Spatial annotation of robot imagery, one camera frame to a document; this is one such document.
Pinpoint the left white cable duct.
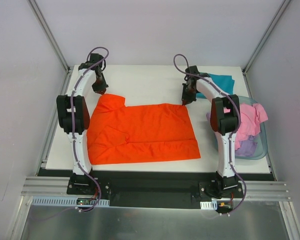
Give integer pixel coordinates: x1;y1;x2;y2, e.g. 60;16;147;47
32;196;110;208

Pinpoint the lavender t-shirt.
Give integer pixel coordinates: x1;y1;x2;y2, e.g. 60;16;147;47
206;112;260;157

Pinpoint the left frame post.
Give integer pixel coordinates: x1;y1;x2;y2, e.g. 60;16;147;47
27;0;70;72

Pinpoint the aluminium frame rail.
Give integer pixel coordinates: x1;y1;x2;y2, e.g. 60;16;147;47
21;176;293;202

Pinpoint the right frame post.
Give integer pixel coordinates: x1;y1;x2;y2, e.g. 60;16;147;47
242;0;293;76

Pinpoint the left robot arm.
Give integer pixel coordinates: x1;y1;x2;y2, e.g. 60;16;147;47
56;53;109;195

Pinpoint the pink t-shirt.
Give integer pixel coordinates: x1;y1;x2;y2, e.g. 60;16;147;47
234;103;268;151

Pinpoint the folded teal t-shirt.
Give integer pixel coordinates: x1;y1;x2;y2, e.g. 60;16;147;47
200;72;235;95

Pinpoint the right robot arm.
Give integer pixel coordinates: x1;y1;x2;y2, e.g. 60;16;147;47
181;65;241;199

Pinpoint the frame post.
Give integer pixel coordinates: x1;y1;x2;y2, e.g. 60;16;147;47
27;0;70;72
242;0;293;76

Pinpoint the white cable duct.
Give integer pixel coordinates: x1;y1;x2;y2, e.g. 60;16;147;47
200;200;218;211
32;196;110;208

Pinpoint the clear blue plastic basket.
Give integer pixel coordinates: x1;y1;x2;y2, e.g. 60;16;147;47
235;96;268;160

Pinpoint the orange t-shirt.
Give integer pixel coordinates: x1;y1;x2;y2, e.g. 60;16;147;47
87;94;201;165

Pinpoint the right white cable duct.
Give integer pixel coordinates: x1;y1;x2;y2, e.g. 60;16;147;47
200;200;218;211

